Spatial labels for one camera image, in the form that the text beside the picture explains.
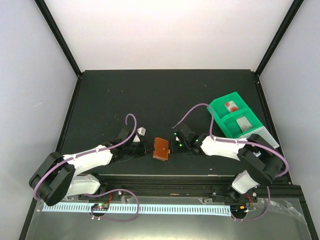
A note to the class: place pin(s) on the left black frame post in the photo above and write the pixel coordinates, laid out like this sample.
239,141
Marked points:
47,15

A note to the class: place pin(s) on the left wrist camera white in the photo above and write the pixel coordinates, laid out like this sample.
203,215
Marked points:
140,133

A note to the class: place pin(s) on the right black frame post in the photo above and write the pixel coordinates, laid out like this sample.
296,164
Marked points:
283,27

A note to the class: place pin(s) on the circuit board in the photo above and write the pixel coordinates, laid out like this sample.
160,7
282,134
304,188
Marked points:
100,207
237,209

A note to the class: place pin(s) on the left circuit board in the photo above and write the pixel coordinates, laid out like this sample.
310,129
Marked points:
100,207

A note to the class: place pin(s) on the white slotted cable duct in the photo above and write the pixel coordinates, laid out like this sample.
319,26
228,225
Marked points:
154,209

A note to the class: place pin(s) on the brown leather card holder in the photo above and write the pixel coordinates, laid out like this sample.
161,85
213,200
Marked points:
161,149

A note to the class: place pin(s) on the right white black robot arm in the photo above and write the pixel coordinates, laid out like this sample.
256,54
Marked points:
260,165

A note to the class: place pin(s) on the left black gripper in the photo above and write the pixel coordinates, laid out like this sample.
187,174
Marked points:
142,152

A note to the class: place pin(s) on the clear plastic bin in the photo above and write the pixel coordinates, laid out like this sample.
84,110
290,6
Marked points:
264,133

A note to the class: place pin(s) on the black aluminium rail base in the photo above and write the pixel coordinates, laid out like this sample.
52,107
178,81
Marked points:
216,187

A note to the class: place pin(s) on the green plastic bin far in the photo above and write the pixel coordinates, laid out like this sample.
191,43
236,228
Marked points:
219,109

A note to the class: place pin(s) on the right circuit board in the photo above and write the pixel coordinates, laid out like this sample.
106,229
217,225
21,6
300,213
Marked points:
237,209

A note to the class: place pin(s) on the green plastic bin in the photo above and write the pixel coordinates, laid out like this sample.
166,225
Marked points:
219,109
229,126

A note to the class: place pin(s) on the green plastic bin middle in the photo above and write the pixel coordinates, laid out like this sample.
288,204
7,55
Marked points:
229,126

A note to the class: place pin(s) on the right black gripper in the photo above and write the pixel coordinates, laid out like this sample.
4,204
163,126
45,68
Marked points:
175,149

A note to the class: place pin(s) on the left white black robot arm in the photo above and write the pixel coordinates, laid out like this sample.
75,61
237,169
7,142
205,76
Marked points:
62,176

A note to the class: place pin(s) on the red white card in bin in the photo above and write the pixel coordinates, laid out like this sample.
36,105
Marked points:
231,106

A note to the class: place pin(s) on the black frame post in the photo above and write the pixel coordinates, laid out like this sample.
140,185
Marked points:
47,15
283,27

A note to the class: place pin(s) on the white card in middle bin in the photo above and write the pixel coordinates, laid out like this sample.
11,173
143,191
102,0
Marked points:
244,124

